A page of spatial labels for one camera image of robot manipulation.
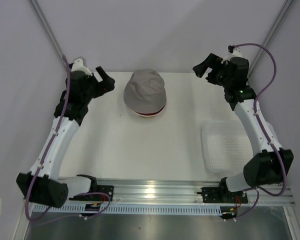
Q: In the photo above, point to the red cap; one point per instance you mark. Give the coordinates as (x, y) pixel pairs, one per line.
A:
(152, 114)

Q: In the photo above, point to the white slotted cable duct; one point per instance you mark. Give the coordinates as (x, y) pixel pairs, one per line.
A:
(141, 209)

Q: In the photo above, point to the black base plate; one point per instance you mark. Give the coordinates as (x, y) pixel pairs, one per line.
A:
(100, 193)
(216, 195)

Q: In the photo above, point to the right aluminium frame post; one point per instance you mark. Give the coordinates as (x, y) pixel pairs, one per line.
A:
(273, 30)

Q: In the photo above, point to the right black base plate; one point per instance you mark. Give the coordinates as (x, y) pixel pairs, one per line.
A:
(216, 195)

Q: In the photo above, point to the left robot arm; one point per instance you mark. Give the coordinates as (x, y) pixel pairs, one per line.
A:
(42, 185)

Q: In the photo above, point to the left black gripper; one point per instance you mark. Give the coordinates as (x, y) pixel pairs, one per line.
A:
(102, 87)

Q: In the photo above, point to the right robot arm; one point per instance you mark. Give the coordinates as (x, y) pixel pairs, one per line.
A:
(270, 162)

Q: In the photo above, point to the grey bucket hat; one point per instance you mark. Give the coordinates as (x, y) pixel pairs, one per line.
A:
(145, 91)

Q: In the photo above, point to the white plastic basket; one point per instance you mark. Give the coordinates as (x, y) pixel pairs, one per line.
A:
(226, 146)

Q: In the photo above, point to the aluminium mounting rail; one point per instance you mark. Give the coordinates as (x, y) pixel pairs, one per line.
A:
(159, 192)

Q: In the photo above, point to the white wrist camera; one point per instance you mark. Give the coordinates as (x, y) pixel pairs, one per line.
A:
(232, 52)
(78, 65)

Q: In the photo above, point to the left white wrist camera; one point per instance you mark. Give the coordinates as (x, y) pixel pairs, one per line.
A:
(78, 65)

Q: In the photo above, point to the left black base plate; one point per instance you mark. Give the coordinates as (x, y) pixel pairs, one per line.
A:
(100, 193)

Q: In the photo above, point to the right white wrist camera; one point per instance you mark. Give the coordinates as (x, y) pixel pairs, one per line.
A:
(232, 52)

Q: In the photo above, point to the left aluminium frame post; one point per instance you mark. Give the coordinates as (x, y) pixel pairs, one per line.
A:
(46, 28)

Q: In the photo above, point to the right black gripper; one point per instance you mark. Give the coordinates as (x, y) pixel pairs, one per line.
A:
(215, 62)

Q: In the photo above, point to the aluminium frame post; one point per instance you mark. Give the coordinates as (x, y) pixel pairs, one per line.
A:
(273, 30)
(46, 28)

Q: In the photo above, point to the white bucket hat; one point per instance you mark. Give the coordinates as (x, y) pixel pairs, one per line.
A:
(136, 113)

